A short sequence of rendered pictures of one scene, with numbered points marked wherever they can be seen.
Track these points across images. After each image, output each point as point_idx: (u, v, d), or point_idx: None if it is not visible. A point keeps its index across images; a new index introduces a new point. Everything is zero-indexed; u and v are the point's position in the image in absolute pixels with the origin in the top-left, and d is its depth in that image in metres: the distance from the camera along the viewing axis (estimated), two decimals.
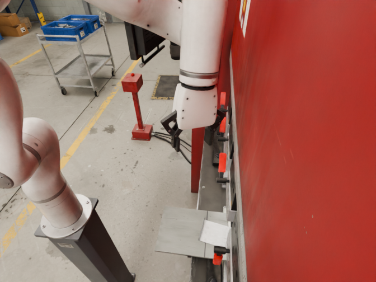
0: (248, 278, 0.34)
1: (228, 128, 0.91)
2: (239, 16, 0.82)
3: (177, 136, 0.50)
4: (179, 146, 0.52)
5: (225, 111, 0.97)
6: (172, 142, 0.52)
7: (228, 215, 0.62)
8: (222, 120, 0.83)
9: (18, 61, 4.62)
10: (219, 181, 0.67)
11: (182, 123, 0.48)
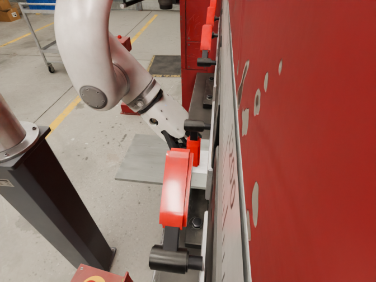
0: (233, 3, 0.12)
1: None
2: None
3: None
4: None
5: (216, 18, 0.75)
6: None
7: (213, 98, 0.41)
8: (210, 9, 0.61)
9: (6, 42, 4.41)
10: (201, 61, 0.46)
11: None
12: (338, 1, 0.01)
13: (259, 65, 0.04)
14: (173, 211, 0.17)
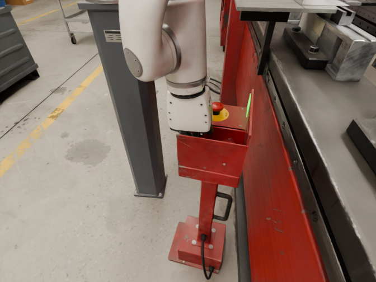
0: None
1: None
2: None
3: None
4: None
5: None
6: None
7: None
8: None
9: (23, 21, 4.44)
10: None
11: (171, 124, 0.50)
12: None
13: None
14: None
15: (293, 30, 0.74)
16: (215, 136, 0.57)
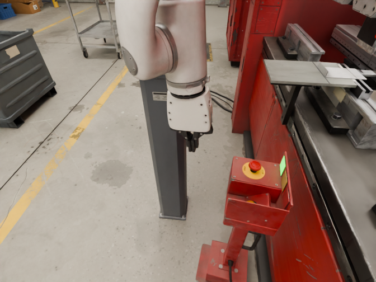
0: None
1: None
2: None
3: (187, 137, 0.52)
4: (190, 147, 0.54)
5: None
6: (186, 141, 0.55)
7: None
8: None
9: (33, 32, 4.55)
10: None
11: (171, 124, 0.50)
12: None
13: None
14: None
15: (314, 88, 0.84)
16: (254, 191, 0.68)
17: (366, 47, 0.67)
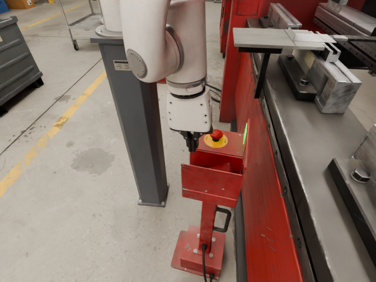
0: None
1: None
2: None
3: (187, 137, 0.52)
4: (190, 147, 0.54)
5: None
6: (186, 141, 0.55)
7: None
8: None
9: (26, 26, 4.51)
10: None
11: (171, 124, 0.50)
12: None
13: None
14: None
15: (287, 58, 0.80)
16: (215, 160, 0.64)
17: (334, 6, 0.62)
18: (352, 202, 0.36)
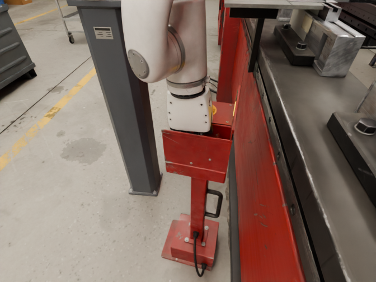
0: None
1: None
2: None
3: None
4: None
5: None
6: None
7: None
8: None
9: (22, 20, 4.45)
10: None
11: (171, 124, 0.50)
12: None
13: None
14: None
15: (283, 27, 0.74)
16: None
17: None
18: (356, 155, 0.30)
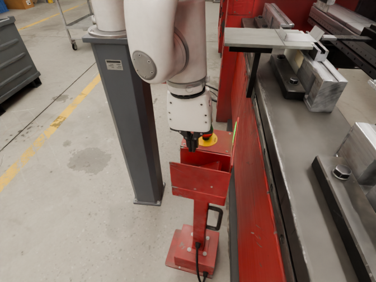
0: None
1: None
2: None
3: (187, 137, 0.52)
4: (190, 147, 0.54)
5: None
6: (186, 141, 0.55)
7: None
8: None
9: (25, 26, 4.51)
10: None
11: (171, 124, 0.50)
12: None
13: None
14: None
15: (278, 57, 0.81)
16: (205, 159, 0.64)
17: (323, 6, 0.63)
18: (332, 198, 0.37)
